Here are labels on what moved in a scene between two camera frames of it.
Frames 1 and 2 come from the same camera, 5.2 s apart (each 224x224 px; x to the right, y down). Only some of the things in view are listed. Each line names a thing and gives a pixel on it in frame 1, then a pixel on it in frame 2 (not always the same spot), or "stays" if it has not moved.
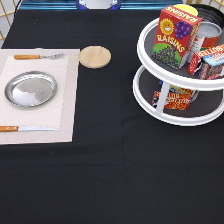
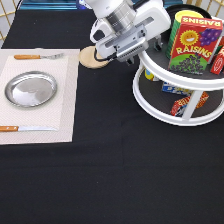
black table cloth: [123, 166] stays
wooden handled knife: [25, 128] stays
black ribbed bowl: [209, 14] → [175, 9]
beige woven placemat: [60, 112] stays
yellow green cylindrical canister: [188, 9] → [172, 33]
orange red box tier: [174, 101] → [180, 106]
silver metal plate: [30, 89] stays
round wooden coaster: [95, 57] stays
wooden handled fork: [36, 57] stays
